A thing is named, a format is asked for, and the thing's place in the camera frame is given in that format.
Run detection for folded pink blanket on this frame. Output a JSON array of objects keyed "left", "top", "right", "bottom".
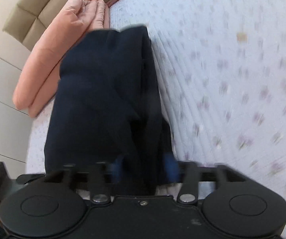
[{"left": 12, "top": 0, "right": 109, "bottom": 118}]

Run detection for navy striped track pants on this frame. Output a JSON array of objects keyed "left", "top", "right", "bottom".
[{"left": 44, "top": 25, "right": 179, "bottom": 195}]

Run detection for floral white bed sheet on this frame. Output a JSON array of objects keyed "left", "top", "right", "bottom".
[{"left": 24, "top": 0, "right": 286, "bottom": 239}]

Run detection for white wardrobe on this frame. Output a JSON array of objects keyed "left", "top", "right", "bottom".
[{"left": 0, "top": 31, "right": 48, "bottom": 178}]

